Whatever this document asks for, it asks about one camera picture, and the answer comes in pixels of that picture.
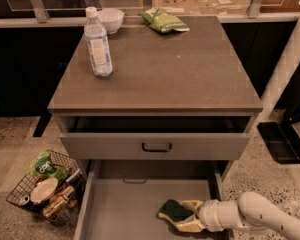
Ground green chip bag in basket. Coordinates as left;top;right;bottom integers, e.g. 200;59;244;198
26;150;68;182

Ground clear plastic water bottle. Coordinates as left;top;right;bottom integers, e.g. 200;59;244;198
84;7;113;77

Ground grey top drawer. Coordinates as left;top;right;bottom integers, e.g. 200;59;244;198
61;116;249;160

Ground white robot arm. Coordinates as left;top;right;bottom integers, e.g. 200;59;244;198
174;192;300;240

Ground white bowl in basket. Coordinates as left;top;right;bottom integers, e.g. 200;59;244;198
30;178;58;204

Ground brown snack packets in basket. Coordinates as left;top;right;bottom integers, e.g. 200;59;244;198
41;169;84;220

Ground silver can in basket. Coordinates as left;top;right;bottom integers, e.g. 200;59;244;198
19;195;30;207

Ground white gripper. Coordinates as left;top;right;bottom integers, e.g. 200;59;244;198
176;200;240;233

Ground black wire basket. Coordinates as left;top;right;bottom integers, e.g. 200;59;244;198
6;150;85;225

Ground grey drawer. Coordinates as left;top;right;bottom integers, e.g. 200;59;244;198
74;160;234;240
61;116;249;160

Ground green and yellow sponge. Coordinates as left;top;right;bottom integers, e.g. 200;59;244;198
158;199;193;223

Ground grey drawer cabinet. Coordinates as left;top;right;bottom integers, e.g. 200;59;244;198
47;15;265;240

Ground grey middle drawer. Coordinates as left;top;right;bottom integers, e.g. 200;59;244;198
74;160;234;240

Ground green snack bag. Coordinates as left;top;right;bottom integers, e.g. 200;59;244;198
142;7;190;34

